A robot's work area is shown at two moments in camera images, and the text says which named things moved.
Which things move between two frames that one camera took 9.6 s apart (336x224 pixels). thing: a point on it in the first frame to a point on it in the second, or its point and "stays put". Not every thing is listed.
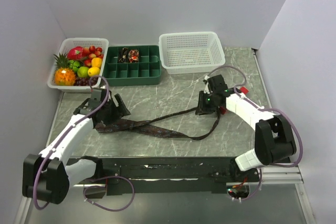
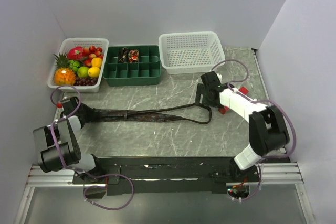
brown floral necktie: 116,125 to 117,115
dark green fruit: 74,65 stays put
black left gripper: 120,110 to 91,111
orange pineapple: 64,75 stays put
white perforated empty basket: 190,52 stays put
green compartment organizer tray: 146,72 stays put
